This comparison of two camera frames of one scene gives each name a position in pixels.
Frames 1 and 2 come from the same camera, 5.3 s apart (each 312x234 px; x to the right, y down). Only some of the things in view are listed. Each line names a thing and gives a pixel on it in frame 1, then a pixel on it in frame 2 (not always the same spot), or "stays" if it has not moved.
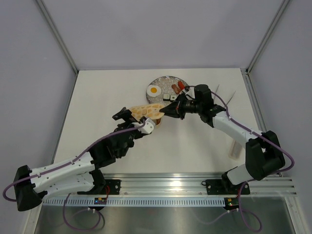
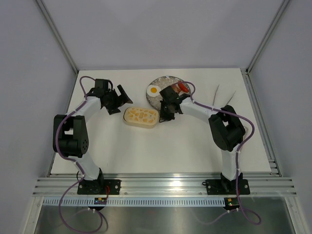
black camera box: [203, 96] -> [169, 94]
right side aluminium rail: [255, 100] stays
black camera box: [148, 126] -> [101, 83]
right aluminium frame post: [280, 10] stays
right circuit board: [231, 204] stays
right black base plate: [225, 187] stays
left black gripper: [126, 115] -> [120, 100]
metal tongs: [216, 92] stays
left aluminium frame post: [57, 34] stays
